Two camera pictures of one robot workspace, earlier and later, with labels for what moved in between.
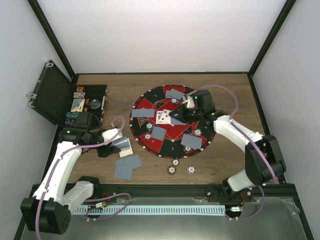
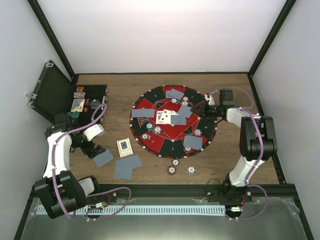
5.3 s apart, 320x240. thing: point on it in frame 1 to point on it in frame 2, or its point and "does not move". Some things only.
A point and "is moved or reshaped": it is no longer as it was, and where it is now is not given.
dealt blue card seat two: [158, 133] is moved or reshaped
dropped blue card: [123, 172] does not move
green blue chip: [149, 126] does not move
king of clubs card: [158, 114] does not move
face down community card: [174, 121] does not move
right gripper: [181, 115] to [202, 109]
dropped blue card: [133, 161] does not move
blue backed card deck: [122, 145] to [103, 158]
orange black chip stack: [171, 170] does not move
